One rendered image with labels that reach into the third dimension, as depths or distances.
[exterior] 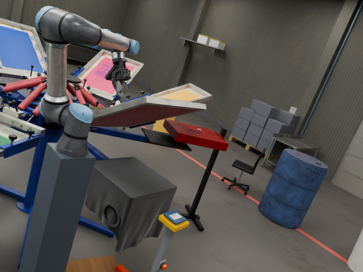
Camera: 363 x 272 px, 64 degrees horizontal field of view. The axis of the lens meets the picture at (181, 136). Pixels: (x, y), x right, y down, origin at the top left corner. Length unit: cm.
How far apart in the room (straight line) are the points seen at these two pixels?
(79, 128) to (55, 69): 28
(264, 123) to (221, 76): 309
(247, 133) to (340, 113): 241
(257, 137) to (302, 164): 382
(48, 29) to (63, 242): 108
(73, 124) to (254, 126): 697
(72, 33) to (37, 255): 112
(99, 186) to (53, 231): 46
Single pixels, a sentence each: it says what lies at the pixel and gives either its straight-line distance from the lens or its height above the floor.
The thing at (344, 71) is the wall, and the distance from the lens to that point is 877.
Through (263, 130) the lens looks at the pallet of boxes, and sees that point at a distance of 804.
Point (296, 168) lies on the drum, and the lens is 438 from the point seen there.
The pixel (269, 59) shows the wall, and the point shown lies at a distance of 962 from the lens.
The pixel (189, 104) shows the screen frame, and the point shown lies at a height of 154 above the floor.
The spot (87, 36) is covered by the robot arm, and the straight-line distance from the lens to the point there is 133.
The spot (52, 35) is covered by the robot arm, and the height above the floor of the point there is 172.
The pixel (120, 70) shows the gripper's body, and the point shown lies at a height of 162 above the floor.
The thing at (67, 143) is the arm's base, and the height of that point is 125.
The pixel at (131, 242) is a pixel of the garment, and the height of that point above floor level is 57.
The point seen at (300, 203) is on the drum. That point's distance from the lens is 455.
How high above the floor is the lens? 181
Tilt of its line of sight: 15 degrees down
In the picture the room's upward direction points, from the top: 19 degrees clockwise
